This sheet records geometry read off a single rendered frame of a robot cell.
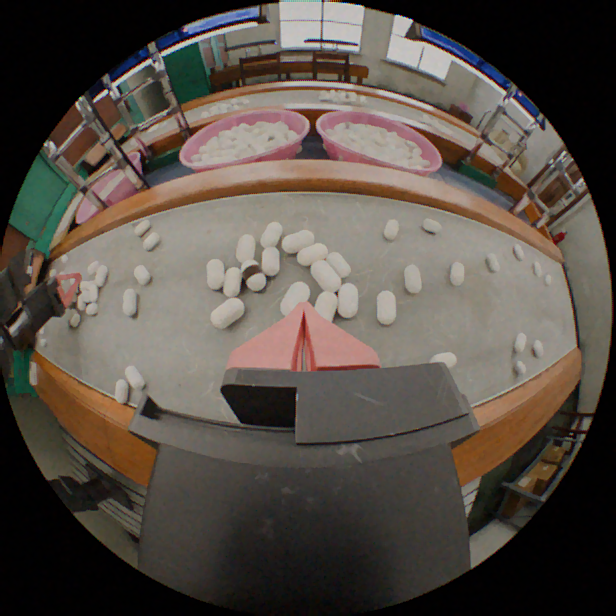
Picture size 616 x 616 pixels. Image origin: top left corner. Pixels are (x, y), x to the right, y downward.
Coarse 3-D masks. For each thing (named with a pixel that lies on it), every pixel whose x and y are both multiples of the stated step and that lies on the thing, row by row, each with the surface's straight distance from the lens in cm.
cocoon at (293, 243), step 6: (294, 234) 22; (300, 234) 22; (306, 234) 22; (312, 234) 22; (288, 240) 21; (294, 240) 21; (300, 240) 21; (306, 240) 22; (312, 240) 22; (282, 246) 22; (288, 246) 21; (294, 246) 21; (300, 246) 22; (306, 246) 22; (288, 252) 22; (294, 252) 22
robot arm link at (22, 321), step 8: (16, 312) 44; (24, 312) 43; (8, 320) 44; (16, 320) 43; (24, 320) 43; (8, 328) 43; (16, 328) 42; (24, 328) 42; (32, 328) 43; (8, 336) 44; (16, 336) 42; (24, 336) 43; (32, 336) 44; (16, 344) 43; (24, 344) 44
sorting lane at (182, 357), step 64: (320, 192) 29; (128, 256) 37; (192, 256) 27; (256, 256) 23; (384, 256) 25; (448, 256) 31; (512, 256) 50; (64, 320) 57; (128, 320) 32; (192, 320) 24; (256, 320) 21; (448, 320) 27; (512, 320) 40; (128, 384) 31; (192, 384) 23; (512, 384) 40
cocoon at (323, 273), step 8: (312, 264) 20; (320, 264) 20; (328, 264) 20; (312, 272) 20; (320, 272) 20; (328, 272) 19; (320, 280) 20; (328, 280) 19; (336, 280) 19; (328, 288) 19; (336, 288) 20
